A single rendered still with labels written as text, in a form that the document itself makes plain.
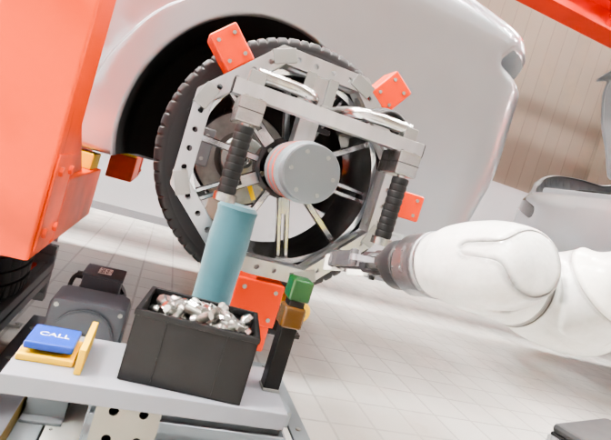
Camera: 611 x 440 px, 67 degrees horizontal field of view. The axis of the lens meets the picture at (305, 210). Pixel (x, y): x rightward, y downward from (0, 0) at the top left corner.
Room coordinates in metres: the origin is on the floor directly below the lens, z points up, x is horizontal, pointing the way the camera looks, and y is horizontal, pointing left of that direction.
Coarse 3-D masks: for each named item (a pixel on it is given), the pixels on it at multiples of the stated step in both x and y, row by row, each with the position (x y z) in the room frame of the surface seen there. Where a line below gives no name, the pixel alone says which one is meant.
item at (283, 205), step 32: (224, 96) 1.14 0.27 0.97; (256, 128) 1.19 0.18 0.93; (288, 128) 1.21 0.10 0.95; (256, 160) 1.20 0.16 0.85; (352, 160) 1.40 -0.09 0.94; (352, 192) 1.28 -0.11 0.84; (288, 224) 1.24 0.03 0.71; (320, 224) 1.26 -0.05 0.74; (352, 224) 1.27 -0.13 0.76; (288, 256) 1.24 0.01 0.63
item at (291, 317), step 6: (282, 306) 0.82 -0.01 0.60; (288, 306) 0.81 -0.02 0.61; (282, 312) 0.81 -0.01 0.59; (288, 312) 0.80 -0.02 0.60; (294, 312) 0.81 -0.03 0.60; (300, 312) 0.81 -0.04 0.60; (276, 318) 0.83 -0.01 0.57; (282, 318) 0.81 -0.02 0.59; (288, 318) 0.81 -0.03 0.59; (294, 318) 0.81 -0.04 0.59; (300, 318) 0.81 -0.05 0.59; (282, 324) 0.80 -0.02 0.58; (288, 324) 0.81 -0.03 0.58; (294, 324) 0.81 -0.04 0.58; (300, 324) 0.81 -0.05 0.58
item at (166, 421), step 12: (168, 420) 1.16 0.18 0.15; (180, 420) 1.17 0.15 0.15; (192, 420) 1.17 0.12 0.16; (204, 420) 1.18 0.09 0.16; (84, 432) 1.05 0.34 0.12; (156, 432) 1.10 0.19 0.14; (168, 432) 1.11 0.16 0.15; (180, 432) 1.12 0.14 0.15; (192, 432) 1.12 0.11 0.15; (204, 432) 1.13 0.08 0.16; (216, 432) 1.14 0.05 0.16; (228, 432) 1.15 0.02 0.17; (240, 432) 1.16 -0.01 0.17; (252, 432) 1.22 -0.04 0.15; (264, 432) 1.23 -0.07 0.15; (276, 432) 1.24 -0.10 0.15
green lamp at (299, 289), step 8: (288, 280) 0.83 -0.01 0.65; (296, 280) 0.80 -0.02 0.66; (304, 280) 0.81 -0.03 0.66; (288, 288) 0.82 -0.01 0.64; (296, 288) 0.80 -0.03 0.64; (304, 288) 0.81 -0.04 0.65; (312, 288) 0.81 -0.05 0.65; (288, 296) 0.81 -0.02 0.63; (296, 296) 0.81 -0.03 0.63; (304, 296) 0.81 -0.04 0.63
